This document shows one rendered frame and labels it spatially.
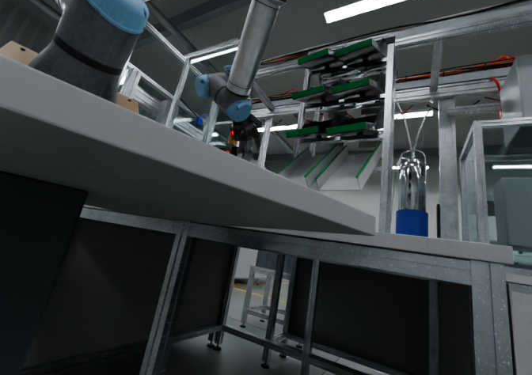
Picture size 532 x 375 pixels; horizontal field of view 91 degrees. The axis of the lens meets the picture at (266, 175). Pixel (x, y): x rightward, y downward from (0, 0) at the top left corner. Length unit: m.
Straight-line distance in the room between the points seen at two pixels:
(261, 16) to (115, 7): 0.35
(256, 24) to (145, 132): 0.61
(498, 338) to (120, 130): 0.59
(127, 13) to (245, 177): 0.42
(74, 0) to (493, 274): 0.83
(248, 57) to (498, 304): 0.75
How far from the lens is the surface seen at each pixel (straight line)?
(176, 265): 0.84
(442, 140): 2.13
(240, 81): 0.82
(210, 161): 0.22
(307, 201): 0.30
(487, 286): 0.61
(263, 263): 3.05
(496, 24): 1.89
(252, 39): 0.79
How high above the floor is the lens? 0.78
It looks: 16 degrees up
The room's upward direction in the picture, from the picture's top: 10 degrees clockwise
